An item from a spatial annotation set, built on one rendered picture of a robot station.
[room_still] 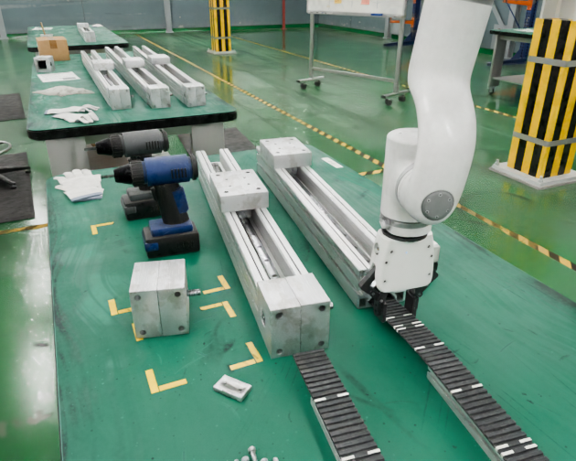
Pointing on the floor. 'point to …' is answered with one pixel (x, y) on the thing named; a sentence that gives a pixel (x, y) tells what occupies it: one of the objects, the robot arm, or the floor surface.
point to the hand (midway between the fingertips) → (395, 306)
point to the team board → (395, 9)
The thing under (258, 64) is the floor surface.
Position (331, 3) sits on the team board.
